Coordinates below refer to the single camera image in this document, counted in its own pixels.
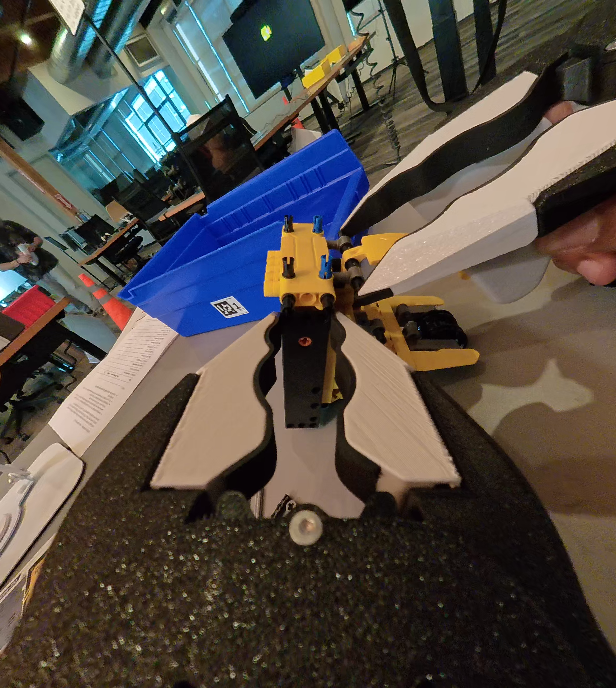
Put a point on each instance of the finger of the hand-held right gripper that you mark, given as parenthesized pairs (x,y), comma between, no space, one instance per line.
(474,226)
(474,123)

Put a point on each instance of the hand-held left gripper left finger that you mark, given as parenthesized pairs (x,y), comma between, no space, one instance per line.
(206,430)

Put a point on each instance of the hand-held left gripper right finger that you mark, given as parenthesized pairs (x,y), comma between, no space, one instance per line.
(399,424)

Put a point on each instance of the yellow black toy brick model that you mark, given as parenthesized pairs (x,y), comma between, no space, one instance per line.
(302,376)

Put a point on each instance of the person's right hand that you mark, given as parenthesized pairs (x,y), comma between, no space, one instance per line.
(593,252)

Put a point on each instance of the wooden standing desk black legs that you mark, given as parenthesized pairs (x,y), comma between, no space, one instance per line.
(448,43)

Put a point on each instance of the printed paper sheets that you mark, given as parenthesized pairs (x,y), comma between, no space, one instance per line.
(114,376)

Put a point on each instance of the long wooden desk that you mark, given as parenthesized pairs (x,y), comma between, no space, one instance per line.
(335,70)

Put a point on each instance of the orange traffic cone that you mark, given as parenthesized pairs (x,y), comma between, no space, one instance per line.
(111,306)

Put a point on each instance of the yellow plastic bin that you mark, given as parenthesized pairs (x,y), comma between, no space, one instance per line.
(321,67)

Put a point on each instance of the blue plastic bin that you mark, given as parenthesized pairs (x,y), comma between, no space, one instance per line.
(265,215)

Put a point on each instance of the black TV monitor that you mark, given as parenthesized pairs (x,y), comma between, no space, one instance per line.
(275,43)

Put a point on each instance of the red chair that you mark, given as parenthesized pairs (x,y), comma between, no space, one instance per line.
(28,306)

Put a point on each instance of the black framed screen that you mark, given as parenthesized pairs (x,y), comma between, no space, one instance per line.
(216,150)

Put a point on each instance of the yellow printed leaflet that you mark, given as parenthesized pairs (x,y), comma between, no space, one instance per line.
(7,618)

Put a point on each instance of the white hanging sign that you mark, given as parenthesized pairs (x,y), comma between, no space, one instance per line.
(66,11)

